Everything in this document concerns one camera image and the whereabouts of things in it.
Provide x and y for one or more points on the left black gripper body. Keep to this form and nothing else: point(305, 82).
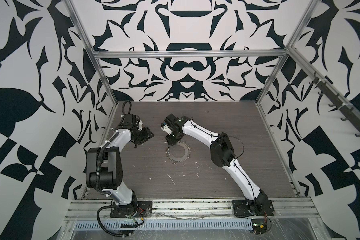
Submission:
point(142, 135)

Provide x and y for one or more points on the small circuit board with wires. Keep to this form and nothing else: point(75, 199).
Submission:
point(261, 226)

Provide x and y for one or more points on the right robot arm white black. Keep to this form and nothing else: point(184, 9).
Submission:
point(222, 155)

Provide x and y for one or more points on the black wall hook rack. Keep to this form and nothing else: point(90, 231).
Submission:
point(338, 101)

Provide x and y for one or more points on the white slotted cable duct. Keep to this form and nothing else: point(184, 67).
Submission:
point(155, 224)

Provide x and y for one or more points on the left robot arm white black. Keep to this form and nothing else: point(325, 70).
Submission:
point(104, 171)

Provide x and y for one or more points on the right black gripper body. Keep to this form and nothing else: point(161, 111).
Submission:
point(172, 138)

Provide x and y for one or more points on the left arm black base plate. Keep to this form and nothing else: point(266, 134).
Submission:
point(137, 209)

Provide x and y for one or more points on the metal disc with key rings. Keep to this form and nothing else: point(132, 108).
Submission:
point(178, 153)

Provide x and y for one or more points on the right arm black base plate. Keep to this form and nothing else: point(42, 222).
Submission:
point(247, 208)

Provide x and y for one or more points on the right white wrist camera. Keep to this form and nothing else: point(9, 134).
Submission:
point(165, 128)

